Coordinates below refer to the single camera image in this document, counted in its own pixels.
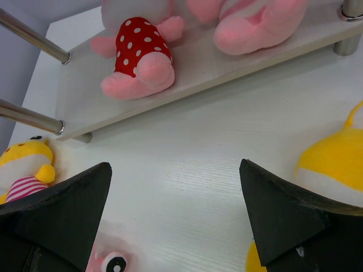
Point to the pink toy pink-striped shirt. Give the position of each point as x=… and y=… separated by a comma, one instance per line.
x=247, y=26

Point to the pink toy orange-striped shirt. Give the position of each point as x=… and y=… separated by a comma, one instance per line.
x=111, y=253

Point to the yellow toy blue-striped shirt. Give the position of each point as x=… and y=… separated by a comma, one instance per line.
x=332, y=167

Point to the pink toy red polka-dot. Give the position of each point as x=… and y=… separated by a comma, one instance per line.
x=139, y=34

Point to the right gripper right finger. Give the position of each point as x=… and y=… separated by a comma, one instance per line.
x=295, y=229

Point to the yellow toy pink-striped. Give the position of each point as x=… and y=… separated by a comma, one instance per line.
x=26, y=168

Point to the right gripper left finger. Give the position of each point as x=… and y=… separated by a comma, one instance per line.
x=55, y=229

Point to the white two-tier shelf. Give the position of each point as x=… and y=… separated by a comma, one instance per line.
x=81, y=108

